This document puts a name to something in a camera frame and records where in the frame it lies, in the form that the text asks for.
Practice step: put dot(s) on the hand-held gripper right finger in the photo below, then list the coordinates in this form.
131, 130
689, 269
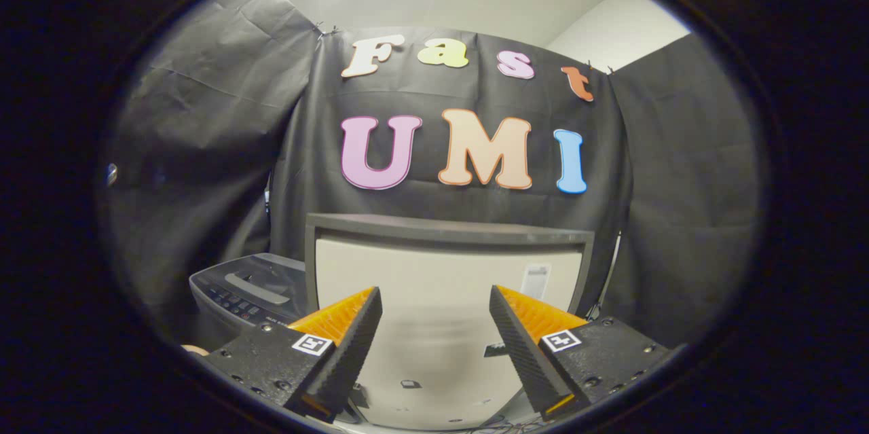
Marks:
523, 352

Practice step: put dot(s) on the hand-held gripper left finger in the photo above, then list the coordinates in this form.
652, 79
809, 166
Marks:
349, 346

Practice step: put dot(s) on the grey washing machine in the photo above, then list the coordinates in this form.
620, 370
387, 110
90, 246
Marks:
234, 310

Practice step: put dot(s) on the beige cabinet with dark top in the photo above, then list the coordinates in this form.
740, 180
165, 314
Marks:
441, 298

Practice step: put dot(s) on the black backdrop cloth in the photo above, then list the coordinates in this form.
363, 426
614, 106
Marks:
204, 115

